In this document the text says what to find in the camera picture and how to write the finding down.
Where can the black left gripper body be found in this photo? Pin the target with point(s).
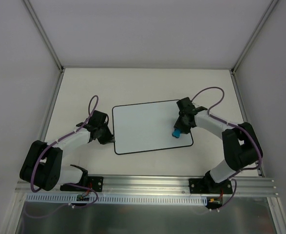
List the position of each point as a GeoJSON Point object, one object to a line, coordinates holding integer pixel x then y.
{"type": "Point", "coordinates": [104, 136]}

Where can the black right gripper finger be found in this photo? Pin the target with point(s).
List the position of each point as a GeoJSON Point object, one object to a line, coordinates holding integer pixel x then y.
{"type": "Point", "coordinates": [178, 125]}
{"type": "Point", "coordinates": [185, 129]}

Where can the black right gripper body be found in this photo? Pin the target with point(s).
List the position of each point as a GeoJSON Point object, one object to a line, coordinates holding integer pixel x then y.
{"type": "Point", "coordinates": [182, 125]}

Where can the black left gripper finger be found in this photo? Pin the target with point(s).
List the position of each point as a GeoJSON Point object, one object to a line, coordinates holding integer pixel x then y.
{"type": "Point", "coordinates": [106, 140]}
{"type": "Point", "coordinates": [105, 133]}

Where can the blue whiteboard eraser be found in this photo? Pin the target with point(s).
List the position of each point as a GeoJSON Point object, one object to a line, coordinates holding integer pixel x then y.
{"type": "Point", "coordinates": [176, 133]}

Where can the white whiteboard black frame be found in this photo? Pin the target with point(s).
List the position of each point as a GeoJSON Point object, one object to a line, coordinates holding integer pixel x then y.
{"type": "Point", "coordinates": [146, 127]}

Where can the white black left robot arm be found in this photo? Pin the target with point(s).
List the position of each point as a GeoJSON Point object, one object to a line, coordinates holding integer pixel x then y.
{"type": "Point", "coordinates": [72, 174]}

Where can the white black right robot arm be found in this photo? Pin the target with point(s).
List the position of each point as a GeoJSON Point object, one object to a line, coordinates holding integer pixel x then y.
{"type": "Point", "coordinates": [241, 147]}

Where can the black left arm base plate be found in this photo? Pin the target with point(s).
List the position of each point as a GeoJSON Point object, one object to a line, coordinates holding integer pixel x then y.
{"type": "Point", "coordinates": [94, 184]}

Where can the aluminium front mounting rail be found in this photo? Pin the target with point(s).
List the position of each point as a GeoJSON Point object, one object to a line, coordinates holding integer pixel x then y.
{"type": "Point", "coordinates": [179, 185]}

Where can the aluminium left floor rail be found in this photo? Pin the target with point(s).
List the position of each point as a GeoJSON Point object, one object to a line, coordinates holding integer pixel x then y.
{"type": "Point", "coordinates": [52, 102]}

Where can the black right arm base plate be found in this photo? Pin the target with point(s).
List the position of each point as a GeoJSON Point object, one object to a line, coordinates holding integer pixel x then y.
{"type": "Point", "coordinates": [200, 186]}

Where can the white slotted cable duct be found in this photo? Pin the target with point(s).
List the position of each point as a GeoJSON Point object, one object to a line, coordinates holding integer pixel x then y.
{"type": "Point", "coordinates": [119, 199]}

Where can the aluminium left corner post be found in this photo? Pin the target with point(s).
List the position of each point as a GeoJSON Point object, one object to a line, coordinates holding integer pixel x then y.
{"type": "Point", "coordinates": [38, 25]}

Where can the aluminium corner post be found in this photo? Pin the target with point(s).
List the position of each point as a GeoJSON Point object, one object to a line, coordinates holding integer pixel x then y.
{"type": "Point", "coordinates": [38, 25]}
{"type": "Point", "coordinates": [255, 33]}

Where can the aluminium right corner post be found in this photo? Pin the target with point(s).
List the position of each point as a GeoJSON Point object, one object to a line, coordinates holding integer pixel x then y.
{"type": "Point", "coordinates": [255, 33]}

